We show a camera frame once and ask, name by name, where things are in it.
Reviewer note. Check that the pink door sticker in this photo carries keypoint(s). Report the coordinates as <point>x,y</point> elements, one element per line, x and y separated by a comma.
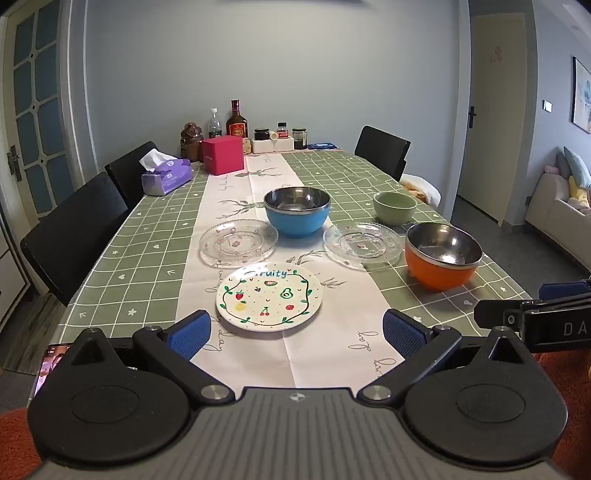
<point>497,54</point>

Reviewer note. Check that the cream door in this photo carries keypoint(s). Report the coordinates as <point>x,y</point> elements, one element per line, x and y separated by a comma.
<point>489,138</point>

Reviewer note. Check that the white rectangular box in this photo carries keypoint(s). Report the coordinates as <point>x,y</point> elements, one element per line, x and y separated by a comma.
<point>272,146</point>

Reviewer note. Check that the black chair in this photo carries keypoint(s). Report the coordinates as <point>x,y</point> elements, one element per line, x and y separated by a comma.
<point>381,147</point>
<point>74,230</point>
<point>127,173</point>

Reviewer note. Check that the clear plastic water bottle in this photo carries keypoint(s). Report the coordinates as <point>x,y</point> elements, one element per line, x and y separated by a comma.
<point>214,124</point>

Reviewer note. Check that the clear glass plate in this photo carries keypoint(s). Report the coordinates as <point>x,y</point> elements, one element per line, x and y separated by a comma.
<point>238,242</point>
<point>362,244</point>

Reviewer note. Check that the white glass panel door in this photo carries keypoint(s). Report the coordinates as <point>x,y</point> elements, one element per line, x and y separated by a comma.
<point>39,115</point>

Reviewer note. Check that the amber liquor bottle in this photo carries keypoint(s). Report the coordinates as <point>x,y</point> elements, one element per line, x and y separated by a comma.
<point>236,124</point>

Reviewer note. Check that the red square box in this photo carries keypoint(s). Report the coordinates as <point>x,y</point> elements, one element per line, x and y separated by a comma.
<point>221,157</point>

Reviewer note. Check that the white cabinet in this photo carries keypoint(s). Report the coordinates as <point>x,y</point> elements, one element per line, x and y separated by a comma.
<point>11,272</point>

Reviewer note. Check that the brown figurine bottle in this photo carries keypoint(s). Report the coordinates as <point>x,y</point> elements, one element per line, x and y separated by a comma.
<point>190,141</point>

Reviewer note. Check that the blue flat packet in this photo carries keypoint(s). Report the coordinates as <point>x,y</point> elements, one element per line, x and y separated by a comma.
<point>323,146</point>

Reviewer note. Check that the beige sofa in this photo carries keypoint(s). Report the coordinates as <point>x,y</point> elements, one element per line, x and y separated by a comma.
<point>554,217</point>

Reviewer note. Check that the smartphone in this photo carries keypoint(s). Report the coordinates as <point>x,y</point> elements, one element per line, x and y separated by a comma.
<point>48,369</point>

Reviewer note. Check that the white yellow cloth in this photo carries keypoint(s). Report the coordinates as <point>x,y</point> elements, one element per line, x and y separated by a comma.
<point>422,187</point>

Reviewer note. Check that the blue steel bowl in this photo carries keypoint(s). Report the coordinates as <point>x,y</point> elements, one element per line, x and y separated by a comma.
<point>295,219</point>

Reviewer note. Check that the orange steel bowl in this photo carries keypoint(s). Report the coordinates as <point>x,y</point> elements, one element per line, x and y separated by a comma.
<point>438,277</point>

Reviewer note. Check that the white deer print table runner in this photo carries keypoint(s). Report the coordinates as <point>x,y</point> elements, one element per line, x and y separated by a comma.
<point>258,360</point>

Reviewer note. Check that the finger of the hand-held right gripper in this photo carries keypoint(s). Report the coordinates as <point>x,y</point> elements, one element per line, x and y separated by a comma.
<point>563,290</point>
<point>491,314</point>

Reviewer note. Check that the dark jar with black lid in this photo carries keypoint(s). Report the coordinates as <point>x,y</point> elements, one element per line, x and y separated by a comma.
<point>262,134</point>

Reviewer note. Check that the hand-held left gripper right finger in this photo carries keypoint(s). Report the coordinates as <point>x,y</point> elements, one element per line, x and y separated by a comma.
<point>404,333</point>

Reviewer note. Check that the framed wall painting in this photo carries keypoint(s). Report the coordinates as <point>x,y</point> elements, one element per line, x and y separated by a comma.
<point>582,94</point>

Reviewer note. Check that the purple tissue pack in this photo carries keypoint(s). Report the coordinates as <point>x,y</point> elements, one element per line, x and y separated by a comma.
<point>168,177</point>

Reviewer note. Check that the white light switch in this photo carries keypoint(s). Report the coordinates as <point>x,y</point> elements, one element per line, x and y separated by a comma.
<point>547,105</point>

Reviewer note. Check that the white fruit print plate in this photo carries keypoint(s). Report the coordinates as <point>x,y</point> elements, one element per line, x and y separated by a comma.
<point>268,300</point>

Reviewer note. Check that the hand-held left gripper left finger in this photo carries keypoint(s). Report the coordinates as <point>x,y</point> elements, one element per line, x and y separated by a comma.
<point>190,333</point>

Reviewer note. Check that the teal cushion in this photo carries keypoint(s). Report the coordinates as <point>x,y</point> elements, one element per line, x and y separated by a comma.
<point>579,166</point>

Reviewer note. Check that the pink plush toy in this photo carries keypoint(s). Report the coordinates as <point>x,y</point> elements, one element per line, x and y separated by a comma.
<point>551,169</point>

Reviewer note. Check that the small red label bottle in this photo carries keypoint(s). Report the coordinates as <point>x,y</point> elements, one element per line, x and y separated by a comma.
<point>282,131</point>

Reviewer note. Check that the tall dark glass jar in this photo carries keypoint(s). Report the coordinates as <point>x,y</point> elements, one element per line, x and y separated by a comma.
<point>299,138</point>

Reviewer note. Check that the yellow plush toy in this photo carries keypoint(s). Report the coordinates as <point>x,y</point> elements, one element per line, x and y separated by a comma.
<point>577,189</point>

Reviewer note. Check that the green ceramic bowl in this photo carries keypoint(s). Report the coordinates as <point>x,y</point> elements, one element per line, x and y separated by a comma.
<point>392,214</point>

